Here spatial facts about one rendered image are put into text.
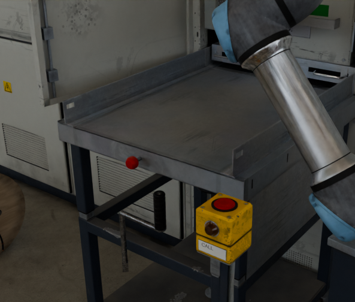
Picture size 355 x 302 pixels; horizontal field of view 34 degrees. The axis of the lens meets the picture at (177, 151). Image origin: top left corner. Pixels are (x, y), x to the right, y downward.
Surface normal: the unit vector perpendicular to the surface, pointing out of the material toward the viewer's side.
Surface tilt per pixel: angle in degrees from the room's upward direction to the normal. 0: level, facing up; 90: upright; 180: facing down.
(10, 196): 90
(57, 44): 90
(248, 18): 68
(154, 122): 0
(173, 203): 90
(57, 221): 0
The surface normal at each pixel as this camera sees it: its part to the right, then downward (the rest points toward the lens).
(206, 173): -0.61, 0.34
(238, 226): 0.79, 0.26
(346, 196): -0.34, 0.08
